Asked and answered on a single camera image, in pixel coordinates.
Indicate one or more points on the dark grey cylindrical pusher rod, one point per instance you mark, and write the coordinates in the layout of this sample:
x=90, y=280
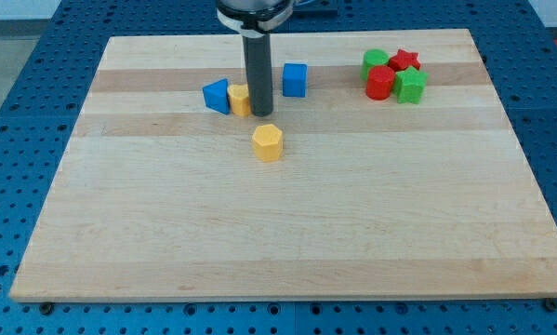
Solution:
x=258, y=68

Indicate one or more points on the yellow hexagon block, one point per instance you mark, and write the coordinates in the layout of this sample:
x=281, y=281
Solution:
x=268, y=143

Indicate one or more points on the light wooden board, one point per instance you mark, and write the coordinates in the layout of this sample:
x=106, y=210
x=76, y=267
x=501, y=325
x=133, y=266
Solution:
x=159, y=199

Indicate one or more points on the green cylinder block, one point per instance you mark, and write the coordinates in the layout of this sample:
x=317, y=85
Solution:
x=371, y=58

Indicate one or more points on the red cylinder block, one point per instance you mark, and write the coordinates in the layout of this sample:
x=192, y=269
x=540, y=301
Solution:
x=379, y=82

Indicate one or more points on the blue triangular prism block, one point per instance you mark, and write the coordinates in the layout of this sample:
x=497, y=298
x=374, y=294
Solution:
x=216, y=96

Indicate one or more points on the red star block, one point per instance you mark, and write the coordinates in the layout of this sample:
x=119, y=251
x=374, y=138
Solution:
x=404, y=59

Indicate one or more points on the yellow heart block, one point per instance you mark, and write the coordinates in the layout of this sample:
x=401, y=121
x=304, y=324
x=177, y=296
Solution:
x=239, y=99

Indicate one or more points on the green star block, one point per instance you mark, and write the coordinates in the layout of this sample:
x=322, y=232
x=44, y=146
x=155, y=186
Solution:
x=409, y=85

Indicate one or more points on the blue cube block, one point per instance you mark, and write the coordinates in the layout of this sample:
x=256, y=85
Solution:
x=294, y=80

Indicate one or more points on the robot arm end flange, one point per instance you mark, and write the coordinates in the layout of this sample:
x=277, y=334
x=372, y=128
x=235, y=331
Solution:
x=254, y=18

